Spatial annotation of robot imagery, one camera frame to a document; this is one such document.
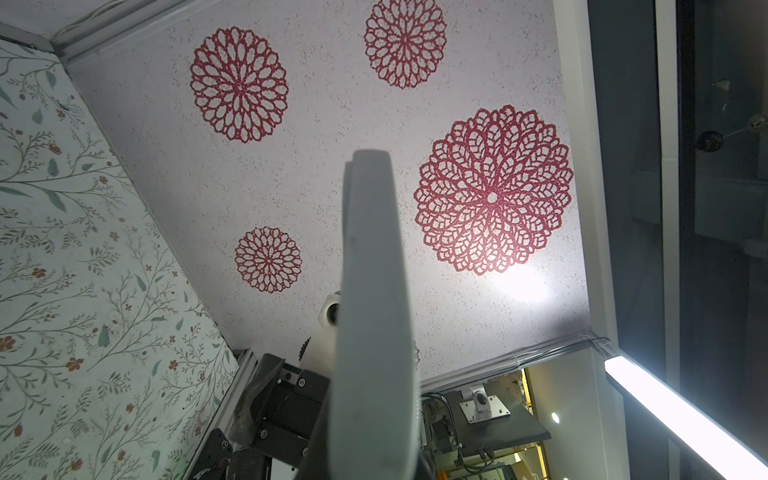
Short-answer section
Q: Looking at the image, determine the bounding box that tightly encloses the black phone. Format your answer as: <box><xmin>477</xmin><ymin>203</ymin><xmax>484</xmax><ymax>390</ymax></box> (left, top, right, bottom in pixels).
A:
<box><xmin>327</xmin><ymin>149</ymin><xmax>419</xmax><ymax>479</ymax></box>

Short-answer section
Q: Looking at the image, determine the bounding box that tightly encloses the outside camera mount stand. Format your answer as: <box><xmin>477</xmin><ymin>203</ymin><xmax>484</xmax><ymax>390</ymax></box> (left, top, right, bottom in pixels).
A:
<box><xmin>459</xmin><ymin>384</ymin><xmax>510</xmax><ymax>425</ymax></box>

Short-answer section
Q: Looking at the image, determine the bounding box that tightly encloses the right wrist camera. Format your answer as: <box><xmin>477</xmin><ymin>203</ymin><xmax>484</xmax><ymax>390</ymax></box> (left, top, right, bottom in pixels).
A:
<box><xmin>299</xmin><ymin>292</ymin><xmax>341</xmax><ymax>379</ymax></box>

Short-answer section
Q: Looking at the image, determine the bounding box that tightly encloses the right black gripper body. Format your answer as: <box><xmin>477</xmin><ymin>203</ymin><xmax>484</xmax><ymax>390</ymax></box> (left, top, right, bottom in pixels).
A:
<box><xmin>197</xmin><ymin>352</ymin><xmax>330</xmax><ymax>479</ymax></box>

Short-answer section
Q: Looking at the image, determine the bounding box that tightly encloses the ceiling strip light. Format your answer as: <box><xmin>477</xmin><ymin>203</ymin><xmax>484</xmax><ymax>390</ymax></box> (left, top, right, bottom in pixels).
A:
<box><xmin>604</xmin><ymin>355</ymin><xmax>767</xmax><ymax>479</ymax></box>

